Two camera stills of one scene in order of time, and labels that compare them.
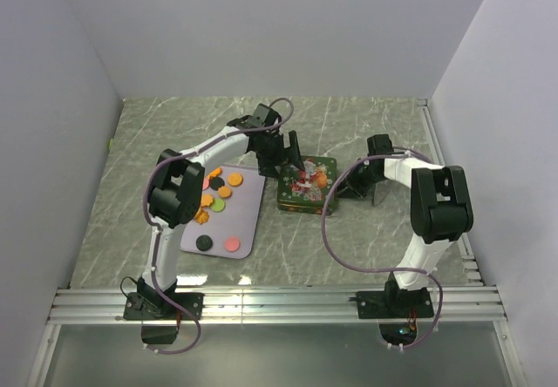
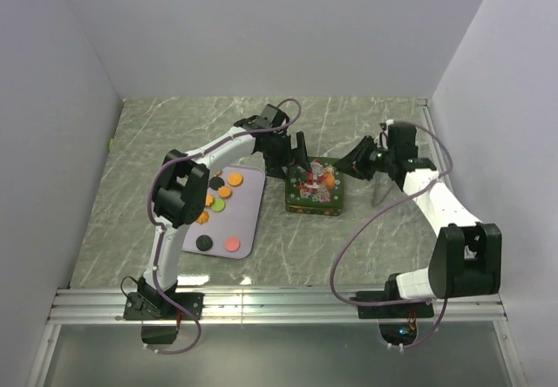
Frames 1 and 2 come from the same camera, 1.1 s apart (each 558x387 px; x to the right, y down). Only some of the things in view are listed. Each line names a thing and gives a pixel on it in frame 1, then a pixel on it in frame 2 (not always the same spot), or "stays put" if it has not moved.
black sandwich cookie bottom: [204, 242] stays put
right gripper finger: [355, 185] to [357, 161]
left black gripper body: [272, 154] stays put
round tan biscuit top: [235, 179] stays put
